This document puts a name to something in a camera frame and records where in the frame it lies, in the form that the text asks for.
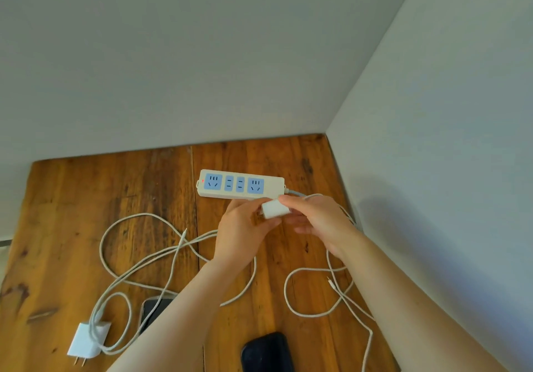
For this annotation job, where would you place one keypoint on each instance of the person's left hand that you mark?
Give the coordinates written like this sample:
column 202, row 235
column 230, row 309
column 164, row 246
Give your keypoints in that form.
column 235, row 234

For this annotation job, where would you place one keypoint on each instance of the person's right hand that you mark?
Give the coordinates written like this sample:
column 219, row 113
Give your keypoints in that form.
column 329, row 221

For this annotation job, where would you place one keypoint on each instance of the person's left thumb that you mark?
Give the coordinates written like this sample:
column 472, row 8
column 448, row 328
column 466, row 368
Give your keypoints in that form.
column 266, row 226

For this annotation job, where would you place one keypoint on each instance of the small white charger adapter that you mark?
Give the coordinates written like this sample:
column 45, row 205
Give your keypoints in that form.
column 273, row 209

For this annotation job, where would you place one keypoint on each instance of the person's left forearm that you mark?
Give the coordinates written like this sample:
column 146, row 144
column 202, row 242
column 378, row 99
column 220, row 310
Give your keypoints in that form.
column 183, row 321

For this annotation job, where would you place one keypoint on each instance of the person's right forearm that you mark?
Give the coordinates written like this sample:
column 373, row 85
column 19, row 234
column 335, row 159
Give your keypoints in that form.
column 408, row 309

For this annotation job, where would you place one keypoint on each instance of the white power strip blue sockets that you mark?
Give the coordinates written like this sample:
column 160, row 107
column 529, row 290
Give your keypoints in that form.
column 220, row 184

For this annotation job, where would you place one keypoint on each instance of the black smartphone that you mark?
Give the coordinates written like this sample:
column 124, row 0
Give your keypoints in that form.
column 266, row 353

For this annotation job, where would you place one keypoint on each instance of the dark smartphone with silver edge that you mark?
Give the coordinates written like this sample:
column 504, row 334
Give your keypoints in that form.
column 151, row 311

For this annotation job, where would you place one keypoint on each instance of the white charger adapter with prongs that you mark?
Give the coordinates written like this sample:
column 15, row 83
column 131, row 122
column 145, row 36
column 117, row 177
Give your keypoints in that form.
column 85, row 342

